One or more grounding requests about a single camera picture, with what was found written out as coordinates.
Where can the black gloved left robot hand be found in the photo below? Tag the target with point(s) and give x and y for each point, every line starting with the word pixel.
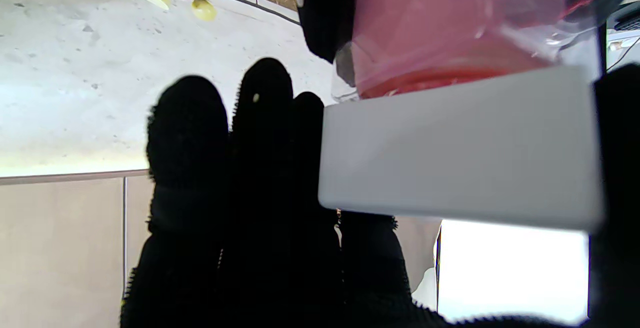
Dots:
pixel 325 7

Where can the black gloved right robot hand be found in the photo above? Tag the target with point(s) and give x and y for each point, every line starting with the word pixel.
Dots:
pixel 240 218

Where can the white square container lid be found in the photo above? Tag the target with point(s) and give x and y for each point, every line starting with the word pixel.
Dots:
pixel 460 152

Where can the beige wall cabinet door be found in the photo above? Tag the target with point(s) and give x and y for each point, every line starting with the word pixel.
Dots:
pixel 137 228
pixel 60 253

